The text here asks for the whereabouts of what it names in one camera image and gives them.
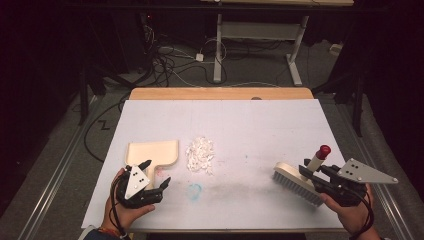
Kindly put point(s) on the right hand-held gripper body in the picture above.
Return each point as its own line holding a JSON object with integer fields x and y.
{"x": 360, "y": 175}

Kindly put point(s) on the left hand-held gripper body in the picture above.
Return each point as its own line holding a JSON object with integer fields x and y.
{"x": 136, "y": 181}

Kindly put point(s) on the cream dustpan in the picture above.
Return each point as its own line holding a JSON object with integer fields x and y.
{"x": 153, "y": 153}

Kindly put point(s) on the cream brush with grey bristles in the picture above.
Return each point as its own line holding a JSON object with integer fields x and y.
{"x": 290, "y": 172}

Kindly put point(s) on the pile of white paper scraps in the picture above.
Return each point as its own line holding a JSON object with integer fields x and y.
{"x": 200, "y": 155}

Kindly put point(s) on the person's left hand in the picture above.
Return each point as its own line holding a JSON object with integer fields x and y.
{"x": 130, "y": 216}

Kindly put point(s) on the person's right hand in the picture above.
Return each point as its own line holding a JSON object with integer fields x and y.
{"x": 353, "y": 216}

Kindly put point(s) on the orange wristband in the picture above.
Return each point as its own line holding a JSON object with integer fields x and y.
{"x": 110, "y": 231}

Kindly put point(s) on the white table cover sheet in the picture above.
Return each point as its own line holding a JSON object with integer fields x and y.
{"x": 253, "y": 133}

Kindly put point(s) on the black metal stand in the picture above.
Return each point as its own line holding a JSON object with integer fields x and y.
{"x": 358, "y": 106}
{"x": 83, "y": 96}

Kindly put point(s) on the white box on floor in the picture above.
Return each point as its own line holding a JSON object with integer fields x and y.
{"x": 335, "y": 49}

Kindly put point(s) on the white power adapter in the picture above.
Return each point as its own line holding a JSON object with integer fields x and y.
{"x": 199, "y": 57}

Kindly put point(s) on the aluminium floor rail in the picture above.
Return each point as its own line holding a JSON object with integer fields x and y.
{"x": 56, "y": 173}
{"x": 383, "y": 200}

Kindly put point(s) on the white metal desk frame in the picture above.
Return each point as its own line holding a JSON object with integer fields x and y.
{"x": 260, "y": 30}

